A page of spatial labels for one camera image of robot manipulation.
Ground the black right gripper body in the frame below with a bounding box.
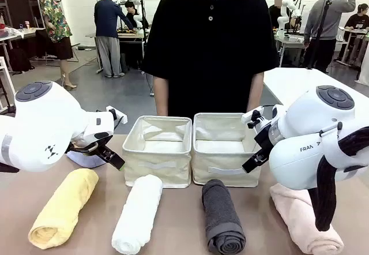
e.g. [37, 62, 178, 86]
[253, 118, 278, 156]

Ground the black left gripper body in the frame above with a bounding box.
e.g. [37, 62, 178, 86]
[67, 138, 114, 156]

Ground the lavender blue towel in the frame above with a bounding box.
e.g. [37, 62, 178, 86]
[65, 150, 107, 168]

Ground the white towel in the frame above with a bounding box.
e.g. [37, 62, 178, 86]
[111, 174, 164, 255]

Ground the yellow towel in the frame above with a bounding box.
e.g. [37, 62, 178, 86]
[28, 168, 99, 250]

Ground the dark grey towel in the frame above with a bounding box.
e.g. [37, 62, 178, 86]
[201, 179, 247, 255]

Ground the pink towel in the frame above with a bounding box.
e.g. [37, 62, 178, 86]
[269, 183, 345, 255]

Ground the person's left forearm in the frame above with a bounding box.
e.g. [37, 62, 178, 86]
[247, 72, 265, 113]

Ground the person's right forearm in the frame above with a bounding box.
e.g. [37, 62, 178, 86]
[153, 76, 170, 117]

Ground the cream fabric storage bin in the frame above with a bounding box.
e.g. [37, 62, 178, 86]
[122, 115, 193, 189]
[191, 112, 263, 187]

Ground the large white table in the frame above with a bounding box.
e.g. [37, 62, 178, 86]
[262, 67, 369, 117]

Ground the person in black polo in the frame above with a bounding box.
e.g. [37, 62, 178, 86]
[141, 0, 280, 119]

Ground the black backpack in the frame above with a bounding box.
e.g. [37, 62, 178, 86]
[8, 47, 31, 73]

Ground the grey background desk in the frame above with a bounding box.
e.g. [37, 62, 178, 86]
[86, 31, 148, 74]

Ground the background person blurred face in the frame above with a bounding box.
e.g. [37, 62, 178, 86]
[268, 0, 289, 31]

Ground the woman in floral shirt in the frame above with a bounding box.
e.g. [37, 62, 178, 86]
[37, 0, 78, 91]

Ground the man in navy jacket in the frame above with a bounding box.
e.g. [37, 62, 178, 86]
[94, 0, 135, 79]

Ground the man in grey sweater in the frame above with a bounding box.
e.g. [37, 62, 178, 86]
[303, 0, 356, 73]

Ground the seated person in black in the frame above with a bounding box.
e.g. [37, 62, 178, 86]
[124, 0, 149, 31]

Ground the seated woman in black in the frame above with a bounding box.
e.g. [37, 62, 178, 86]
[344, 3, 369, 65]

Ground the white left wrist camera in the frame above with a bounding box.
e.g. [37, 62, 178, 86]
[106, 106, 128, 125]

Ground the black cable sleeve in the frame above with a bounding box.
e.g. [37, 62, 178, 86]
[310, 126, 369, 233]

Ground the black camera tripod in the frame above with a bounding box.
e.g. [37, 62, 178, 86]
[307, 0, 335, 68]

